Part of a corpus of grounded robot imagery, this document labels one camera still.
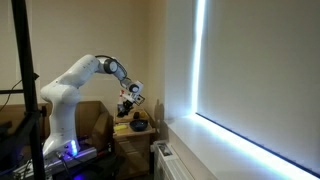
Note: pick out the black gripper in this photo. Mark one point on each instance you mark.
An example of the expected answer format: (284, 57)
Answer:
(124, 107)

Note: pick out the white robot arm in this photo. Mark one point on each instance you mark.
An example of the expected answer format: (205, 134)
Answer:
(63, 94)

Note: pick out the wooden nightstand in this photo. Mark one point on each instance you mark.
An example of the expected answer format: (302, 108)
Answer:
(133, 146)

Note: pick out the white window blind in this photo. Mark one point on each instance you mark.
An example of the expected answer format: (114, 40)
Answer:
(260, 74)

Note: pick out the yellow sponge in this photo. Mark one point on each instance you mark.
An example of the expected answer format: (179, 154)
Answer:
(120, 127)

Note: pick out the yellow ball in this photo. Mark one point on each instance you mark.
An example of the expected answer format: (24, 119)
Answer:
(143, 114)

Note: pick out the dark blue bowl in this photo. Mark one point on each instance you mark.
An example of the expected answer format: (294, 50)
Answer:
(138, 125)

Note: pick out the brown leather sofa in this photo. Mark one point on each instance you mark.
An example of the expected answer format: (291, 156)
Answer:
(92, 120)

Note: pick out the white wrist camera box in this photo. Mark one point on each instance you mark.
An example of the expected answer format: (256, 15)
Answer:
(133, 98)

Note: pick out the white wall heater unit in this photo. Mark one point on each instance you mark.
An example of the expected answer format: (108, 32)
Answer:
(167, 164)

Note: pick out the black camera tripod stand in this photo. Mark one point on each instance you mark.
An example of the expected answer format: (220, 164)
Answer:
(29, 127)

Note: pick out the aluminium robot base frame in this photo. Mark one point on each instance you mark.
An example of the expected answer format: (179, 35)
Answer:
(56, 165)

